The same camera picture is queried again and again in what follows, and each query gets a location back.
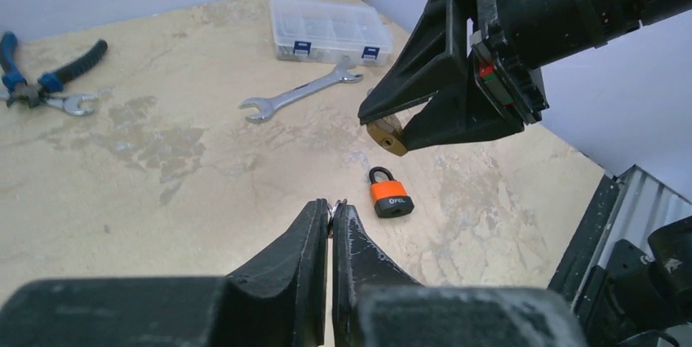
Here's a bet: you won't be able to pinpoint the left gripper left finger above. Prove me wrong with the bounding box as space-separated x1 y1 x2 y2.
1 199 328 346

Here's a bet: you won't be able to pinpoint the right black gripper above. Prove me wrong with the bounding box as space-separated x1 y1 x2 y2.
357 0 691 151

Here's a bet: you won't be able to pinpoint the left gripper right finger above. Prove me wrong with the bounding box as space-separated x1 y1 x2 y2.
331 204 587 346

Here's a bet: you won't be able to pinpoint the brass padlock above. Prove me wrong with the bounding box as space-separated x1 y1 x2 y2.
366 114 408 157

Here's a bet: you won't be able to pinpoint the orange black padlock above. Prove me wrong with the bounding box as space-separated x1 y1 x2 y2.
369 167 415 219

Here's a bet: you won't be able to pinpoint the small silver key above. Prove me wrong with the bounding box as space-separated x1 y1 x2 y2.
327 198 348 238

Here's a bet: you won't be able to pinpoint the large silver wrench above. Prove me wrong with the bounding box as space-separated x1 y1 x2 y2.
238 56 364 123

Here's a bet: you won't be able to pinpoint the clear plastic organizer box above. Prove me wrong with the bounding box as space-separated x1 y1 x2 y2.
269 0 393 66

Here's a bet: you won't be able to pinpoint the small silver wrench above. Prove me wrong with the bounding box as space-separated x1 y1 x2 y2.
0 89 100 118

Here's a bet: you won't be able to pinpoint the blue black pliers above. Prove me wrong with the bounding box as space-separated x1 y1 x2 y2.
0 31 109 109

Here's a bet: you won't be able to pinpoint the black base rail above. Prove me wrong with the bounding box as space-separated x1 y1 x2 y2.
548 175 643 309

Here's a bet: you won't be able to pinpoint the aluminium frame rail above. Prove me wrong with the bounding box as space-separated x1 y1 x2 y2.
573 164 692 302

